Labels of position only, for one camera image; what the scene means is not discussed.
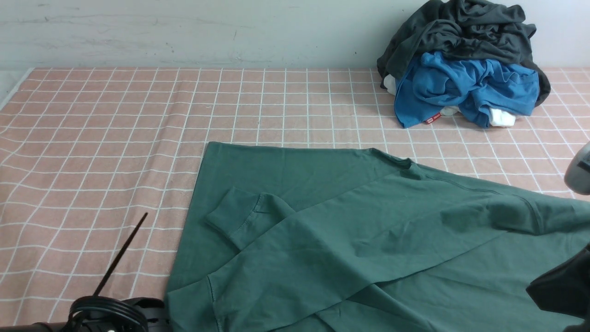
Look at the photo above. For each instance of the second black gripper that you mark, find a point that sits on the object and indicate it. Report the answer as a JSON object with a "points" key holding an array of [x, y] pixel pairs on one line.
{"points": [[565, 289]]}

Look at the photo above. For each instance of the green long sleeve shirt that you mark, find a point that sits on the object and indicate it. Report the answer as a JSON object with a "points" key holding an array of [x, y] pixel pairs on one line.
{"points": [[348, 240]]}

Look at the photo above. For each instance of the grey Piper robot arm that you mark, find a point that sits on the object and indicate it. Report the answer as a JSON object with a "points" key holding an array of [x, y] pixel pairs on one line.
{"points": [[96, 313]]}

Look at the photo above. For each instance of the blue crumpled garment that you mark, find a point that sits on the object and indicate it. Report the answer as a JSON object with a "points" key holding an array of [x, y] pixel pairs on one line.
{"points": [[432, 82]]}

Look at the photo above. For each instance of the dark grey crumpled garment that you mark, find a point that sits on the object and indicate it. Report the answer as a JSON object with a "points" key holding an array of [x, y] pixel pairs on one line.
{"points": [[464, 29]]}

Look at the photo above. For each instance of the pink checkered tablecloth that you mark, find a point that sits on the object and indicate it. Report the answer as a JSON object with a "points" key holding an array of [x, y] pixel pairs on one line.
{"points": [[86, 152]]}

